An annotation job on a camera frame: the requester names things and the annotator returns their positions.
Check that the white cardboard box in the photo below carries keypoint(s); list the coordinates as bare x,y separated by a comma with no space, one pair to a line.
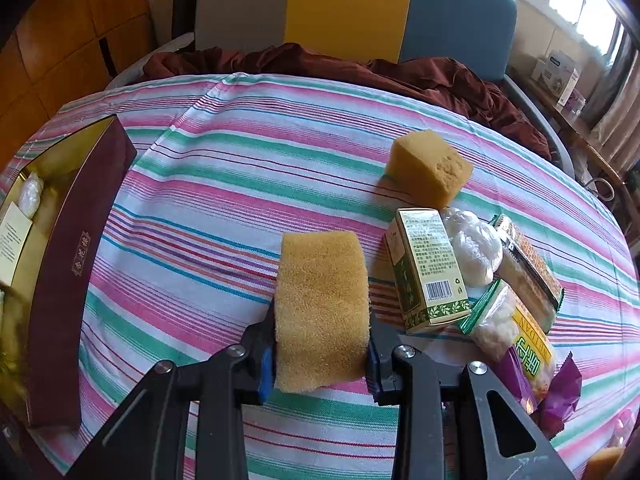
555,72

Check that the small purple box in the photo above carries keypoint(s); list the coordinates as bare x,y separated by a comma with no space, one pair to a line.
574,101

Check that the striped cloth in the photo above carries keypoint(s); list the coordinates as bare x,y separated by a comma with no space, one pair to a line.
250,160

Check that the maroon cloth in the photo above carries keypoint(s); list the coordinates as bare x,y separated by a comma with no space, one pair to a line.
425,80

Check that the rounded yellow sponge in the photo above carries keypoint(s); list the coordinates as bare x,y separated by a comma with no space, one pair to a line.
320,310

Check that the white plastic bag ball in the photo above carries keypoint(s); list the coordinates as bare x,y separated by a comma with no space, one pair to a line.
475,250

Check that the wooden side table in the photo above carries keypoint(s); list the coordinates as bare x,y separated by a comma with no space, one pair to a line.
585,135

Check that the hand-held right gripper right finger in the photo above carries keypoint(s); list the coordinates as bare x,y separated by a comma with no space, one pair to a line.
376,385

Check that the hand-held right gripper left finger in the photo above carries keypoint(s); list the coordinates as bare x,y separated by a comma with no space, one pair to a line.
265,370

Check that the clear cracker packet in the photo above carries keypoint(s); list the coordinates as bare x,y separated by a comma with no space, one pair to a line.
530,275

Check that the yellow sponge block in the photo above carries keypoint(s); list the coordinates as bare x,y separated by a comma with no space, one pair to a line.
430,170

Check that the green and cream carton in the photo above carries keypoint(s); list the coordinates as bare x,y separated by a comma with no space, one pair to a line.
425,270

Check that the grey yellow blue chair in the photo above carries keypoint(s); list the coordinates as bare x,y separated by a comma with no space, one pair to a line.
345,5

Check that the maroon gift box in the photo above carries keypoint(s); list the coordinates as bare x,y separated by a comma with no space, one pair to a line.
65,285

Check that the small white plastic bundle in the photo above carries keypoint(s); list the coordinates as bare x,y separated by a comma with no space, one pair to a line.
30,195

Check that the green yellow snack packet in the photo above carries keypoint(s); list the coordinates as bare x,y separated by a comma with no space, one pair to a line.
505,325

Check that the purple snack packet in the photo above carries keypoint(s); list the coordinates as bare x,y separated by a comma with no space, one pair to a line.
562,390
517,380

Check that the orange sponge piece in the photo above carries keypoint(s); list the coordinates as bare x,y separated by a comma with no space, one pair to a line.
605,465

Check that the beige curtain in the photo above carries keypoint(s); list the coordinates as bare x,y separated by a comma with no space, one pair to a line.
620,110

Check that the cream paper card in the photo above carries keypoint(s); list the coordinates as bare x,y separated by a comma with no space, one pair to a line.
12,240

